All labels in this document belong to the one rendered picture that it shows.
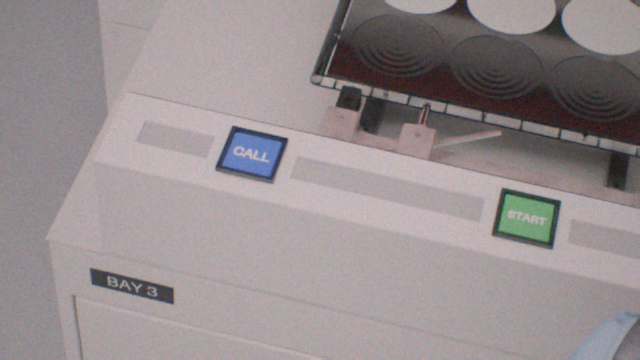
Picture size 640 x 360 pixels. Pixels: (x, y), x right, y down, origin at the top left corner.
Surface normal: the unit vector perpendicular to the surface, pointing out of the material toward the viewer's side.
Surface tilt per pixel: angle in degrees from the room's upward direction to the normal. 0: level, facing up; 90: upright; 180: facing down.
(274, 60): 0
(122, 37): 90
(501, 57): 0
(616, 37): 0
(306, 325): 90
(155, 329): 90
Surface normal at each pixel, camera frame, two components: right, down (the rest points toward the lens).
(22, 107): 0.06, -0.65
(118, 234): -0.25, 0.72
